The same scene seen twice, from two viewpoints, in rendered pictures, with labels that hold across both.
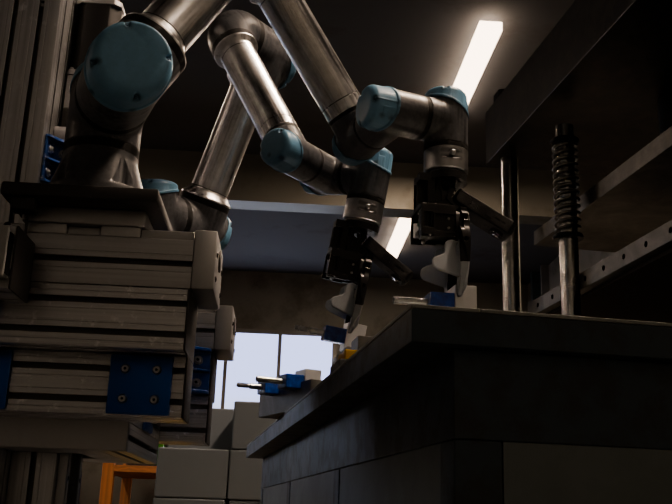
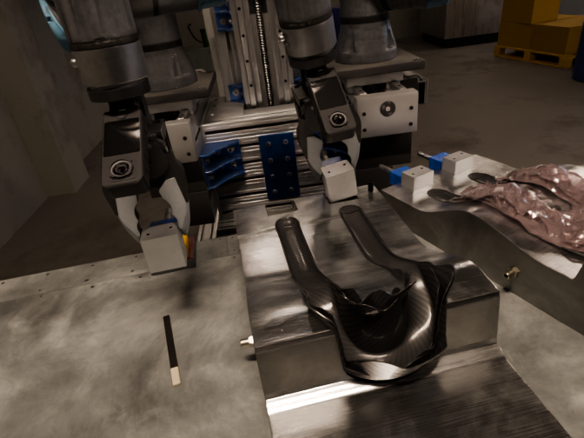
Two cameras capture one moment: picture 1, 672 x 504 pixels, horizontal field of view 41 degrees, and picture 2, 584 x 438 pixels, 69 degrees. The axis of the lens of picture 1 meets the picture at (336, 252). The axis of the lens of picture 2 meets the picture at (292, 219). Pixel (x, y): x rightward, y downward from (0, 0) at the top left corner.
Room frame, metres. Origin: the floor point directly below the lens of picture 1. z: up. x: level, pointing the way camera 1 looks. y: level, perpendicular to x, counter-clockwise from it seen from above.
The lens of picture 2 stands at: (1.63, -0.70, 1.24)
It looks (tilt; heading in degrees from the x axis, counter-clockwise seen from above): 30 degrees down; 92
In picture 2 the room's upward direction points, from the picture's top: 7 degrees counter-clockwise
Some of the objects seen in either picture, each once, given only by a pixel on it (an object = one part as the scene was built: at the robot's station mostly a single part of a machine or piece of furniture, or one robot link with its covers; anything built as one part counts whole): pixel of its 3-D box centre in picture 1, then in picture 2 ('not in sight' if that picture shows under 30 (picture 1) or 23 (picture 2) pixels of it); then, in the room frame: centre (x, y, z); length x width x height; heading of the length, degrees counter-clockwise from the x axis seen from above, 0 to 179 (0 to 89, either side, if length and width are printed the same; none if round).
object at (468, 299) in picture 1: (432, 302); (166, 230); (1.43, -0.16, 0.93); 0.13 x 0.05 x 0.05; 100
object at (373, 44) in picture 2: not in sight; (365, 36); (1.83, 0.40, 1.09); 0.15 x 0.15 x 0.10
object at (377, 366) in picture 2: not in sight; (348, 254); (1.69, -0.25, 0.92); 0.35 x 0.16 x 0.09; 100
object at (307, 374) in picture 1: (286, 381); (401, 175); (1.84, 0.09, 0.85); 0.13 x 0.05 x 0.05; 117
